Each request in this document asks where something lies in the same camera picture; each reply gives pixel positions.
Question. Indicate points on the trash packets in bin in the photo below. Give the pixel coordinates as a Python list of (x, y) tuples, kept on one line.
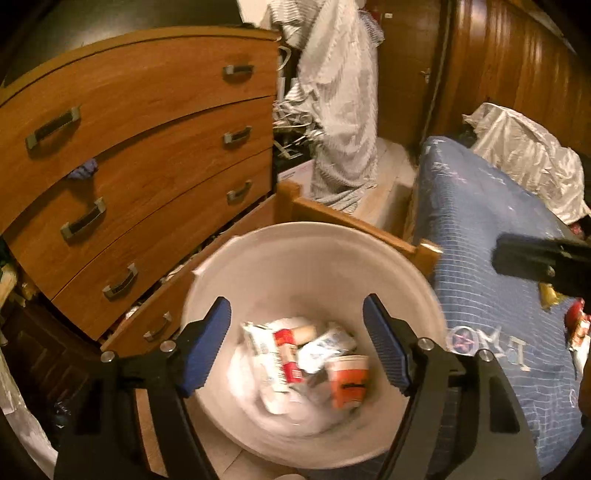
[(277, 410)]

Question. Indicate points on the red white packet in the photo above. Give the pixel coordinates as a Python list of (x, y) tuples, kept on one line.
[(288, 364)]

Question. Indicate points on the blue patterned bedsheet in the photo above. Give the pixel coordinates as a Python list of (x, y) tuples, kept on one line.
[(485, 207)]

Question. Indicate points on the red white snack wrapper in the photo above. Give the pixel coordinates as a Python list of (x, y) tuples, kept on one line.
[(579, 323)]

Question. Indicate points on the orange paper cup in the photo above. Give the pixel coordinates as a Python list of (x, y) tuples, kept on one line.
[(346, 383)]

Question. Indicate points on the white plastic bin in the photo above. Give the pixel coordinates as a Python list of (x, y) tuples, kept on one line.
[(323, 258)]

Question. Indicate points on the white barcode wrapper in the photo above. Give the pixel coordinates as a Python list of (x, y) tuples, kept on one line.
[(258, 344)]

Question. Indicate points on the black television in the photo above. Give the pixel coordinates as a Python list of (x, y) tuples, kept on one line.
[(115, 27)]

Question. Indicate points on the silvery white cloth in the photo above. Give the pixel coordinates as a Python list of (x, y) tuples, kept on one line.
[(521, 147)]

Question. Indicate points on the clear plastic bag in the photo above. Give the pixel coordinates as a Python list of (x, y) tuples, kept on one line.
[(18, 415)]

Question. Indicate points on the white cardboard box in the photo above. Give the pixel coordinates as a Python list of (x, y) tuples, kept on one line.
[(295, 175)]

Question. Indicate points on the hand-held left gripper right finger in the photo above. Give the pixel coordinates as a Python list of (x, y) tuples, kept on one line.
[(388, 346)]

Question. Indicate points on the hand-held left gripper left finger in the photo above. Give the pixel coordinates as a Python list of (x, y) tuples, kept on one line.
[(207, 346)]

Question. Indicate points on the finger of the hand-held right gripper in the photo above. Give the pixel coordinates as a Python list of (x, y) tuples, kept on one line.
[(526, 256)]

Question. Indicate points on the brown wooden wardrobe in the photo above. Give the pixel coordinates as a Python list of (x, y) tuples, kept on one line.
[(508, 60)]

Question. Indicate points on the wooden bed frame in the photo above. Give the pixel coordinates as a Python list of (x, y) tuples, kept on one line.
[(351, 221)]

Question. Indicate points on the small white wrapper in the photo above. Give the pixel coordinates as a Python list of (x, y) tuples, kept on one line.
[(581, 362)]

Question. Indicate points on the blue cloth scrap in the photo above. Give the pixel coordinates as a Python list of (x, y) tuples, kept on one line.
[(84, 169)]

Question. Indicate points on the wooden chest of drawers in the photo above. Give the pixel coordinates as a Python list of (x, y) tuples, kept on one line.
[(161, 115)]

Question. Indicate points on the brown wooden door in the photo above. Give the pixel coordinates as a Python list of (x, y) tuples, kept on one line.
[(401, 55)]

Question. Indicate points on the striped grey cloth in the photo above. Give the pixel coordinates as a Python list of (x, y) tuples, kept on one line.
[(341, 115)]

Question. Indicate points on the yellow snack wrapper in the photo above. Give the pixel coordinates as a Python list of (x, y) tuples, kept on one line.
[(550, 296)]

